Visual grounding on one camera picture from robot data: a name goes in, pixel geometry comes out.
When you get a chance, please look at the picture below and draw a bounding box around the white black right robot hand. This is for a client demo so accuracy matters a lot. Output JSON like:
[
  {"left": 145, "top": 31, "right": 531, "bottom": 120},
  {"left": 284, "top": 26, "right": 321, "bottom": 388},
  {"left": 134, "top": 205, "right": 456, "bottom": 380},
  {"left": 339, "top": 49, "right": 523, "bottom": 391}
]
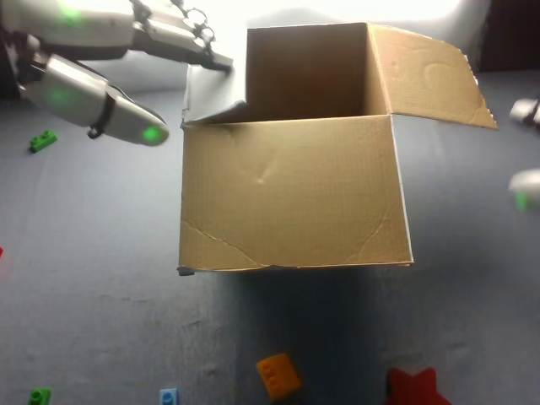
[{"left": 507, "top": 97, "right": 540, "bottom": 212}]

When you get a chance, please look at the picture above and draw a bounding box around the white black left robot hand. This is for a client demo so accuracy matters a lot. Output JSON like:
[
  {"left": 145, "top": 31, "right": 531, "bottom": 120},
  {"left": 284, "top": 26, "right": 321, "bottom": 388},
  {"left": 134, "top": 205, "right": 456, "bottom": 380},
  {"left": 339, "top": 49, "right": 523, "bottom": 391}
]
[{"left": 0, "top": 0, "right": 235, "bottom": 148}]

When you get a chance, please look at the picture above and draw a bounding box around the cardboard box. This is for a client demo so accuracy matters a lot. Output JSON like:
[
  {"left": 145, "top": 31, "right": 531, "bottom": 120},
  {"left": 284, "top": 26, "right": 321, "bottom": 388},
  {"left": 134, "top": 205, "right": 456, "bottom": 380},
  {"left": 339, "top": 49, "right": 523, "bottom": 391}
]
[{"left": 175, "top": 21, "right": 500, "bottom": 278}]

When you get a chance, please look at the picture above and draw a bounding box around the green toy building block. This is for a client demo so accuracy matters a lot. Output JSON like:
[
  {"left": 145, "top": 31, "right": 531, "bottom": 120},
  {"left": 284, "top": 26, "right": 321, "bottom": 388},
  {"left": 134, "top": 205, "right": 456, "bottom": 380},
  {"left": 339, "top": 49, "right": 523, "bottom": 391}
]
[
  {"left": 28, "top": 129, "right": 58, "bottom": 154},
  {"left": 27, "top": 386, "right": 52, "bottom": 405}
]

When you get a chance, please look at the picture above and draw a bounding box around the dark background panel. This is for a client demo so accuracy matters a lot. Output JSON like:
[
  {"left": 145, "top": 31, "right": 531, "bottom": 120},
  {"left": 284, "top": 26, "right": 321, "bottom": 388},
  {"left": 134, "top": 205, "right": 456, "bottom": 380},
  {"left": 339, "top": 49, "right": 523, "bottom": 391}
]
[{"left": 478, "top": 0, "right": 540, "bottom": 73}]

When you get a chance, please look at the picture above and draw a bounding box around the grey table cloth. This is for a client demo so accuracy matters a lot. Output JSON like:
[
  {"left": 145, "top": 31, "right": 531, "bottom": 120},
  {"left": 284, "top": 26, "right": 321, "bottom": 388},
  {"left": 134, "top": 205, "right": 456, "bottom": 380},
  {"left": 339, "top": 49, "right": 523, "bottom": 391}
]
[{"left": 0, "top": 69, "right": 540, "bottom": 405}]

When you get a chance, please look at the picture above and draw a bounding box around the red star toy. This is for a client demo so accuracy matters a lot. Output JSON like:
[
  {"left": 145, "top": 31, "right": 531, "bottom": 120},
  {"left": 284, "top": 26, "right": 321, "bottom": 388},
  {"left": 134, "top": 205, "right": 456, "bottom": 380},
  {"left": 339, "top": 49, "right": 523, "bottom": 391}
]
[{"left": 382, "top": 365, "right": 452, "bottom": 405}]

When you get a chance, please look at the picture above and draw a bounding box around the orange toy building block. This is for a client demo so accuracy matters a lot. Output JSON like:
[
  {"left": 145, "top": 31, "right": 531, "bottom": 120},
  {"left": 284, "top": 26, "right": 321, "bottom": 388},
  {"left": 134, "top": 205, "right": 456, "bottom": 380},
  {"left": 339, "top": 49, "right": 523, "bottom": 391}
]
[{"left": 255, "top": 352, "right": 303, "bottom": 402}]

